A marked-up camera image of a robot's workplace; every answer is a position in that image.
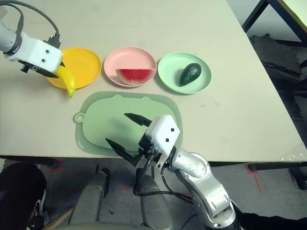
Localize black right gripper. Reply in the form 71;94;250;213
105;113;161;168

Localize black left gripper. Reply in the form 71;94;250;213
19;59;66;79

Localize yellow toy banana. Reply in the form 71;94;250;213
55;65;77;98

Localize toy watermelon slice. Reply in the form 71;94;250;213
115;68;156;86

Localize dark green toy avocado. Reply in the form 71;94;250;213
179;63;201;87

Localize yellow plastic plate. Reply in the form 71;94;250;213
46;47;102;91

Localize green cutting board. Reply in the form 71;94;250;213
73;91;184;158

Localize pink plastic plate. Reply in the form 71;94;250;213
103;46;158;88

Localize grey robot left leg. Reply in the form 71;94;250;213
68;167;111;226

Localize grey robot leg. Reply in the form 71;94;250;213
136;165;173;230
68;167;111;226

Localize grey robot right leg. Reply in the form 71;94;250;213
136;165;173;230

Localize mint green plastic plate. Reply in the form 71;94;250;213
157;52;213;94

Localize light grey robot torso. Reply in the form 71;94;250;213
68;220;168;230

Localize wooden stick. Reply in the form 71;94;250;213
44;207;74;230

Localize black sneaker white stripe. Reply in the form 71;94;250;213
27;188;48;228

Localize bystander leg black trousers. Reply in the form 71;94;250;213
0;162;47;230

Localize black table leg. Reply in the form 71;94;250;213
208;161;307;191

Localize clear plastic bag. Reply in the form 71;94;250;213
280;143;307;163

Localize black floor mat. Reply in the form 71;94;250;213
249;34;307;120

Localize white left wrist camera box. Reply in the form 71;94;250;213
3;35;63;72

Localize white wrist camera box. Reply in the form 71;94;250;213
145;114;181;168
3;35;63;72

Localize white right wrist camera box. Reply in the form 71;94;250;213
145;114;181;168

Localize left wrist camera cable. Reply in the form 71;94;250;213
0;0;63;48

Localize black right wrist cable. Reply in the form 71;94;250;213
133;153;200;199

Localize neighbouring table black frame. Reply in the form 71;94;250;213
241;0;307;44

